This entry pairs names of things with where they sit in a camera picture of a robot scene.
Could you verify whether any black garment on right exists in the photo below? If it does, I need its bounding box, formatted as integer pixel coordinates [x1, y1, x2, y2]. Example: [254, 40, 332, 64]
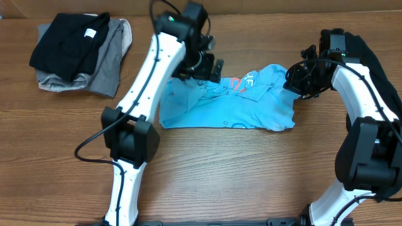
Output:
[320, 28, 402, 202]

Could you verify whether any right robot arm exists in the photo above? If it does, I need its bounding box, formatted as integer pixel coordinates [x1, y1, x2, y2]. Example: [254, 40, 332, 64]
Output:
[284, 29, 401, 225]

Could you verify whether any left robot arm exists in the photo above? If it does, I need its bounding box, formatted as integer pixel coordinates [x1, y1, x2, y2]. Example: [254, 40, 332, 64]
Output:
[101, 1, 224, 225]

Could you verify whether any folded grey garment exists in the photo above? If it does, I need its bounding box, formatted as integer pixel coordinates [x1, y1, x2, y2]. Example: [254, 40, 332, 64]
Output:
[35, 19, 133, 98]

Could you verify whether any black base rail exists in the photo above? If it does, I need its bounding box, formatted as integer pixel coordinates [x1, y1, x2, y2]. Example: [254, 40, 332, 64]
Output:
[134, 217, 310, 226]

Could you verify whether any light blue t-shirt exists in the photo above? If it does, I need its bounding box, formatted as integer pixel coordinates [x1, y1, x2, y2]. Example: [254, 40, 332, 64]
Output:
[159, 64, 299, 132]

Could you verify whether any folded black garment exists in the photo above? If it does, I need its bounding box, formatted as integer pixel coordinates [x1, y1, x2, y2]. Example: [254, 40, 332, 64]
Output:
[30, 12, 110, 82]

